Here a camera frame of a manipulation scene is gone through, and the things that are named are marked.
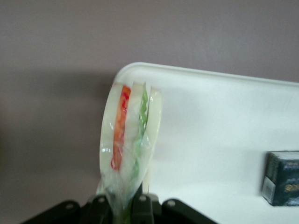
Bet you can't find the triangle sandwich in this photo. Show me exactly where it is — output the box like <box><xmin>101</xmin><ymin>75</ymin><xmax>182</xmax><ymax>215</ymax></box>
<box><xmin>95</xmin><ymin>80</ymin><xmax>163</xmax><ymax>224</ymax></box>

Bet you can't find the small black printed box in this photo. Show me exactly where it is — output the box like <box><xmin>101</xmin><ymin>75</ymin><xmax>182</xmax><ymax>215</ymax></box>
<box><xmin>261</xmin><ymin>150</ymin><xmax>299</xmax><ymax>207</ymax></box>

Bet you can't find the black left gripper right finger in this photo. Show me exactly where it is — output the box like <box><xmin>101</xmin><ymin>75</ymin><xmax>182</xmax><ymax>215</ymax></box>
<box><xmin>127</xmin><ymin>192</ymin><xmax>219</xmax><ymax>224</ymax></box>

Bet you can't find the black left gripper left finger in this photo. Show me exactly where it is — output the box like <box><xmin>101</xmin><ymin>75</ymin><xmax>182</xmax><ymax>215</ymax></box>
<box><xmin>17</xmin><ymin>195</ymin><xmax>117</xmax><ymax>224</ymax></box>

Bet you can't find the cream plastic tray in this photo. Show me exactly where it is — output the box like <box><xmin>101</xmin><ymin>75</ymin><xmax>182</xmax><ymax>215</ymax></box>
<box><xmin>113</xmin><ymin>61</ymin><xmax>299</xmax><ymax>224</ymax></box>

